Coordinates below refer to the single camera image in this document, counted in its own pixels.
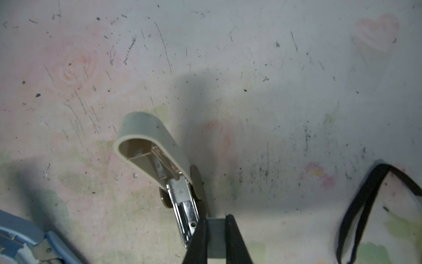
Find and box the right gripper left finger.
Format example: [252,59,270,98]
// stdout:
[182,217,208,264]

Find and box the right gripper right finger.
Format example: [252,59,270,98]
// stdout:
[225,214,253,264]

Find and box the beige stapler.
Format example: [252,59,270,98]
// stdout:
[113,112,209,248]

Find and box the yellow tape measure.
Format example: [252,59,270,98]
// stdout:
[335,163,422,264]

